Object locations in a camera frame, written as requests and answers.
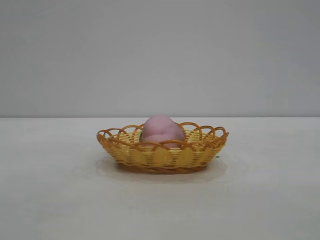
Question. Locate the pink peach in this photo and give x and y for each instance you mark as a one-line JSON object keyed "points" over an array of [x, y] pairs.
{"points": [[162, 130]]}

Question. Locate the yellow woven wicker basket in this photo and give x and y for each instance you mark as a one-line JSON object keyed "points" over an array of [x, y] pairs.
{"points": [[160, 160]]}

